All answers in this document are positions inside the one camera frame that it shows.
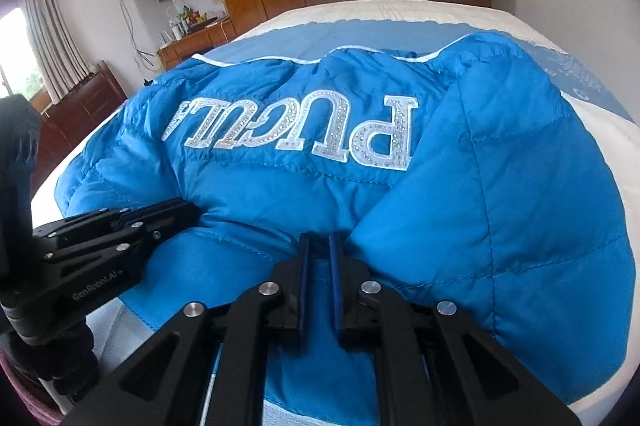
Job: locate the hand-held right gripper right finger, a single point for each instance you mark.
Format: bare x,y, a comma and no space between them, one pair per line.
334,278

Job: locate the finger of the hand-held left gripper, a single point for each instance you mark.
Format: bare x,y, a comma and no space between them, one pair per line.
110,216
125,242

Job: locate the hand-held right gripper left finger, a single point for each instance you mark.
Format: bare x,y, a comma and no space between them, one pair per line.
304,286

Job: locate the blue quilted jacket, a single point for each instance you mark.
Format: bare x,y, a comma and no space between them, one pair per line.
450,206

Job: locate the dark wooden dresser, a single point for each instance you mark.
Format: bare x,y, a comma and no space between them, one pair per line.
85,105

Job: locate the window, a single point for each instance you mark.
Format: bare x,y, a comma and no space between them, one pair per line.
20,60

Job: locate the beige curtain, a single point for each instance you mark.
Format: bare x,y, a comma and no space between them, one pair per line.
50,35

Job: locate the wooden desk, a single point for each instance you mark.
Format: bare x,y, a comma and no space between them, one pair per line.
195,45

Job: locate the group of desk bottles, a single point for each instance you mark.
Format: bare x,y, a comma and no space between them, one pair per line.
190,21

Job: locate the bed with blue white blanket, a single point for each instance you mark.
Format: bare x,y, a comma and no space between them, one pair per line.
350,35

